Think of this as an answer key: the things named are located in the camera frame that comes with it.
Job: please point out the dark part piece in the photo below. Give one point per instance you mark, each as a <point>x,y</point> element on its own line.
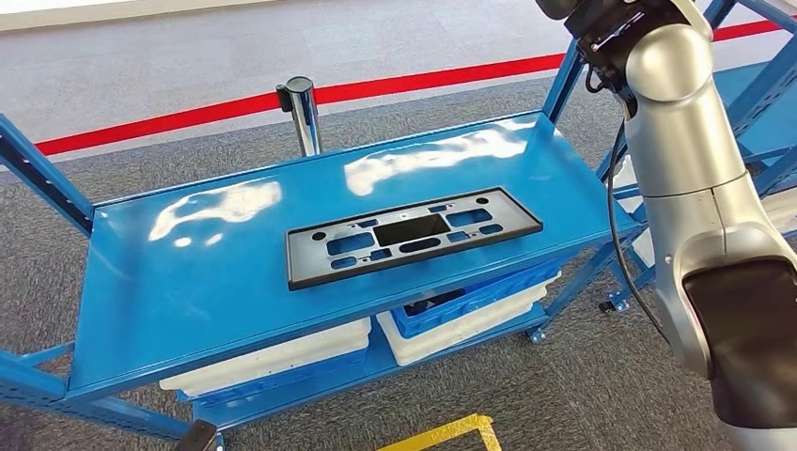
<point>429,305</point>

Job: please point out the chrome stanchion post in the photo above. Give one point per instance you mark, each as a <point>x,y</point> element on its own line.
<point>299,118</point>

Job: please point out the blue plastic crate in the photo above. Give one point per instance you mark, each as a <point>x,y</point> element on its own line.
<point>280,381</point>
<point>486,299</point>

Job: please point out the blue metal shelf rack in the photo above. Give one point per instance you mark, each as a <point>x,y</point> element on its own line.
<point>249,280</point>
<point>766,124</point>

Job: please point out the black plastic panel with cutouts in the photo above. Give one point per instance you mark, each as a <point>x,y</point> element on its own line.
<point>302,264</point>

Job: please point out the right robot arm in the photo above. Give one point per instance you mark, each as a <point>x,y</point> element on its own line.
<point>685,155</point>

